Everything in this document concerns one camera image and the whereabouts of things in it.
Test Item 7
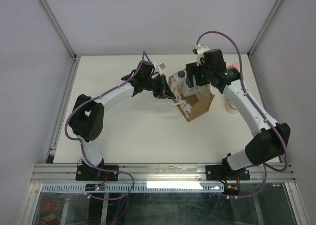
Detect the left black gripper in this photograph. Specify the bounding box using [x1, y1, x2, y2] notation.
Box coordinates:
[144, 74, 176, 100]

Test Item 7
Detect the white bottle grey cap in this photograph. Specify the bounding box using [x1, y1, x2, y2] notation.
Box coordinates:
[173, 70, 186, 88]
[181, 83, 200, 97]

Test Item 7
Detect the brown canvas bag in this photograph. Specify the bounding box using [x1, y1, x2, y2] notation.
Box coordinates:
[167, 75, 214, 122]

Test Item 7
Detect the peach pink-capped bottle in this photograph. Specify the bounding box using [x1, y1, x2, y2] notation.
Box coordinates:
[228, 63, 239, 70]

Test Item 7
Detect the cream wide-cap bottle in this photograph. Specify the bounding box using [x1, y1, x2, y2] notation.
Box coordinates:
[224, 97, 238, 114]

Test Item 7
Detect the white bottle grey cap front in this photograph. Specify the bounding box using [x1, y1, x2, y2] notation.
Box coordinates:
[181, 83, 200, 97]

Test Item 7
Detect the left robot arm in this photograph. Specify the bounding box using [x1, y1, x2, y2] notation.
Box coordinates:
[65, 60, 175, 180]

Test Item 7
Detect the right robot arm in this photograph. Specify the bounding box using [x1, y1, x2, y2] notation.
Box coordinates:
[185, 46, 290, 179]

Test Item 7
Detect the black orange connector box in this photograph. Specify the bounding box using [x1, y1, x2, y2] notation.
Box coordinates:
[223, 184, 240, 196]

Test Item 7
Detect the small green-lit circuit board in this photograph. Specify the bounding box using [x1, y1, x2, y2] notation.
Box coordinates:
[85, 184, 106, 191]

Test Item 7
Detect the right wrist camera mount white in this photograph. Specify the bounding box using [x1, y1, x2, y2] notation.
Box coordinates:
[193, 44, 210, 66]

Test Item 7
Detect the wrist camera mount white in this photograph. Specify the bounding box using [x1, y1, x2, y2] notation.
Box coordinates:
[153, 63, 166, 75]
[193, 44, 210, 66]

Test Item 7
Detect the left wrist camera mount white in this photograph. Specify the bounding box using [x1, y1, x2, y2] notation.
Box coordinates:
[153, 63, 166, 75]

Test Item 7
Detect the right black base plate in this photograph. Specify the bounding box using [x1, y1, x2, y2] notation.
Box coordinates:
[205, 165, 250, 181]

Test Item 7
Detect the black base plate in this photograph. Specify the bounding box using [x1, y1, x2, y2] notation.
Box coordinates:
[76, 165, 119, 181]
[205, 165, 250, 181]

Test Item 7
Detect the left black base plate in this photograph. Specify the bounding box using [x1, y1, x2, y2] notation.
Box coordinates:
[76, 165, 119, 181]

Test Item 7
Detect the right aluminium frame post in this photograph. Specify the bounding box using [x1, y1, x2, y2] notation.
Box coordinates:
[247, 0, 284, 59]

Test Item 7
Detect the aluminium frame post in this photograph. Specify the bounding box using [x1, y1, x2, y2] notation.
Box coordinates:
[247, 0, 284, 59]
[38, 0, 77, 60]

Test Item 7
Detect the left aluminium frame post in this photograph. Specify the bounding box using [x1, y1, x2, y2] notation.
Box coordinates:
[38, 0, 77, 60]

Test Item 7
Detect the aluminium front rail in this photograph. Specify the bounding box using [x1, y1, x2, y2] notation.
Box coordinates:
[31, 162, 296, 185]

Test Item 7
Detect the white slotted cable duct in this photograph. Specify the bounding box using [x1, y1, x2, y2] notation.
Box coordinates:
[41, 181, 224, 193]

